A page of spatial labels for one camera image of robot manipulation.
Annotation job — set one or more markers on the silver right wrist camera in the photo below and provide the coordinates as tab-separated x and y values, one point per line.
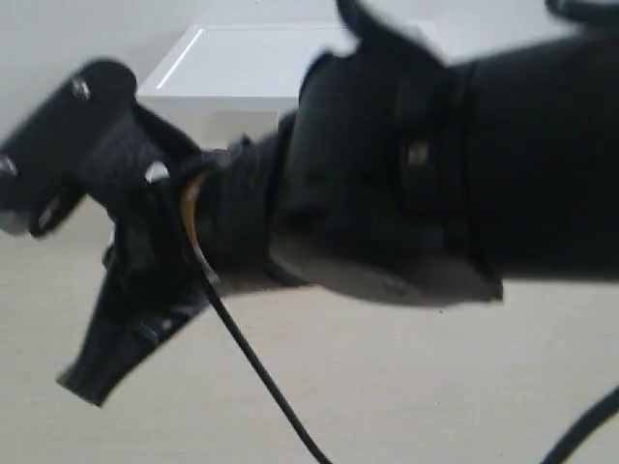
92	137

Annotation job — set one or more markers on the white plastic drawer cabinet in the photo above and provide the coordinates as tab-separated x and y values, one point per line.
221	81

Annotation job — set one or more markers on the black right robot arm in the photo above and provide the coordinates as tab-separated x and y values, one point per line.
396	180

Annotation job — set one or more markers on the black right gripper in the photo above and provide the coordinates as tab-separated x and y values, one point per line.
157	280

